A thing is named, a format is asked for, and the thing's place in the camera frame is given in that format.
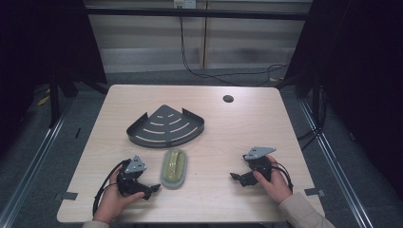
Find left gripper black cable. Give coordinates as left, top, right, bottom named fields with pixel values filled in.
left=91, top=159, right=131, bottom=218

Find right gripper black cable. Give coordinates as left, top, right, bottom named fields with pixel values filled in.
left=270, top=161, right=295, bottom=193

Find black metal stand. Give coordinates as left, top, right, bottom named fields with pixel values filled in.
left=48, top=67, right=79, bottom=129

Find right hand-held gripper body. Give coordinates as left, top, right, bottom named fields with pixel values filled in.
left=241, top=145, right=278, bottom=187

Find long black floor cable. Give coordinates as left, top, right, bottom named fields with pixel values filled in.
left=179, top=15, right=290, bottom=87

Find person's right hand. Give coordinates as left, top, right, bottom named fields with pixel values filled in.
left=252, top=154, right=294, bottom=204

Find black metal corner shelf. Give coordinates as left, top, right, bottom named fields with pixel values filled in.
left=125, top=104, right=205, bottom=149

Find black curtain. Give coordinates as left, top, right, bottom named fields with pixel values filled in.
left=0, top=0, right=108, bottom=153
left=284, top=0, right=403, bottom=200

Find person's left hand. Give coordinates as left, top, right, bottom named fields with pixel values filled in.
left=92, top=165, right=145, bottom=225

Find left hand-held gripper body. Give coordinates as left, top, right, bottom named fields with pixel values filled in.
left=116, top=154, right=153, bottom=198

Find grey tape piece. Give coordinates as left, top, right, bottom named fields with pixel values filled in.
left=303, top=187, right=326, bottom=198
left=54, top=191, right=79, bottom=201

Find black horizontal bar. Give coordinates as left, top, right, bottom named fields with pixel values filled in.
left=85, top=7, right=313, bottom=22

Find white wall socket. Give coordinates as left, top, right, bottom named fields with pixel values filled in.
left=173, top=0, right=198, bottom=10

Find metal floor rail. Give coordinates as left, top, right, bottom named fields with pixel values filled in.
left=0, top=94, right=77, bottom=228
left=298, top=99, right=378, bottom=228

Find black cables by rail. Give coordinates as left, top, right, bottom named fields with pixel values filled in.
left=297, top=85, right=329, bottom=152

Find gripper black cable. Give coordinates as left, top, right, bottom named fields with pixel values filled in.
left=91, top=159, right=131, bottom=218
left=270, top=161, right=295, bottom=193

